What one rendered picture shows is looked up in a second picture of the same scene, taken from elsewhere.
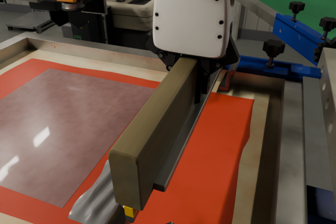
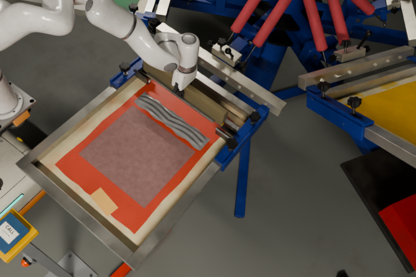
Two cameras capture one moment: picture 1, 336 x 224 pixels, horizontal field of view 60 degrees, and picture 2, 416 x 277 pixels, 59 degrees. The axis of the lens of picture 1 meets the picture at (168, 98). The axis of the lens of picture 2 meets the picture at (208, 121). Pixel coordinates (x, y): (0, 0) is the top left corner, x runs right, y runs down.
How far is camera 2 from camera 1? 1.28 m
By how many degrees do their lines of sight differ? 59
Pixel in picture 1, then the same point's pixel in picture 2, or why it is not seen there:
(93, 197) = (195, 141)
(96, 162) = (177, 139)
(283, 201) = (220, 92)
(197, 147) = (182, 104)
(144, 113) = (213, 105)
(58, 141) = (158, 151)
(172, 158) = not seen: hidden behind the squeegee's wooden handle
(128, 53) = (96, 106)
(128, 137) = (221, 110)
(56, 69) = (82, 149)
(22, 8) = not seen: outside the picture
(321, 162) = (104, 50)
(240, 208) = not seen: hidden behind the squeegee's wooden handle
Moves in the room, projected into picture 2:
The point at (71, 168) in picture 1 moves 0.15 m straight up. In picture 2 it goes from (177, 148) to (179, 128)
